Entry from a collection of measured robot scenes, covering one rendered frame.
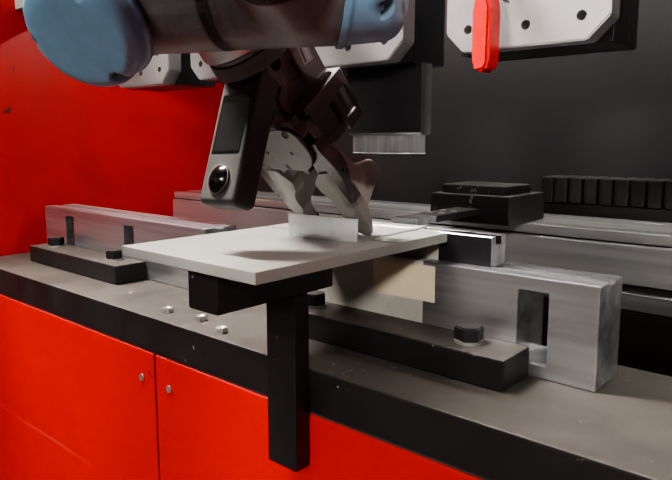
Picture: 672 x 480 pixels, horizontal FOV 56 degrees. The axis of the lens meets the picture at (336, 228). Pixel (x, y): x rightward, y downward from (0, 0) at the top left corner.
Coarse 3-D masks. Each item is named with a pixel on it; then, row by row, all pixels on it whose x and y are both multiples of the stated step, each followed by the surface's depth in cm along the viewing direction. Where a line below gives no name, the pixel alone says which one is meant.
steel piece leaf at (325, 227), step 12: (300, 216) 62; (312, 216) 62; (324, 216) 61; (300, 228) 63; (312, 228) 62; (324, 228) 61; (336, 228) 60; (348, 228) 59; (384, 228) 67; (396, 228) 67; (408, 228) 67; (348, 240) 59; (360, 240) 59
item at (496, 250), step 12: (432, 228) 69; (444, 228) 68; (456, 240) 65; (468, 240) 64; (480, 240) 63; (492, 240) 62; (504, 240) 64; (444, 252) 66; (456, 252) 65; (468, 252) 64; (480, 252) 63; (492, 252) 62; (504, 252) 64; (480, 264) 63; (492, 264) 63
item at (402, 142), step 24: (360, 72) 71; (384, 72) 69; (408, 72) 67; (360, 96) 72; (384, 96) 69; (408, 96) 67; (360, 120) 72; (384, 120) 70; (408, 120) 68; (360, 144) 73; (384, 144) 71; (408, 144) 69
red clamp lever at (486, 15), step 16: (480, 0) 53; (496, 0) 54; (480, 16) 53; (496, 16) 54; (480, 32) 54; (496, 32) 54; (480, 48) 54; (496, 48) 54; (480, 64) 54; (496, 64) 55
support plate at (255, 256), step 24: (168, 240) 60; (192, 240) 60; (216, 240) 60; (240, 240) 60; (264, 240) 60; (288, 240) 60; (312, 240) 60; (336, 240) 60; (384, 240) 60; (408, 240) 60; (432, 240) 63; (168, 264) 53; (192, 264) 50; (216, 264) 48; (240, 264) 48; (264, 264) 48; (288, 264) 48; (312, 264) 50; (336, 264) 52
